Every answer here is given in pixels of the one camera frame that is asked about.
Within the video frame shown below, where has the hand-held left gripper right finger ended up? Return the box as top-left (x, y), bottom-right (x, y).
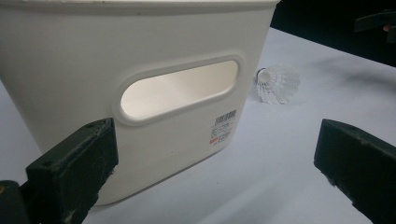
top-left (313, 119), bottom-right (396, 224)

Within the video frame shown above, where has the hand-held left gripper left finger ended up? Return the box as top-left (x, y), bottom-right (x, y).
top-left (20, 117), bottom-right (120, 224)

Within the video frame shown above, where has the white plastic storage bin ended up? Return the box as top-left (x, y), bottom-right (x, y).
top-left (0, 0), bottom-right (281, 206)

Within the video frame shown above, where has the white feather shuttlecock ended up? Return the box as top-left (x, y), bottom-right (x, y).
top-left (255, 64), bottom-right (302, 105)

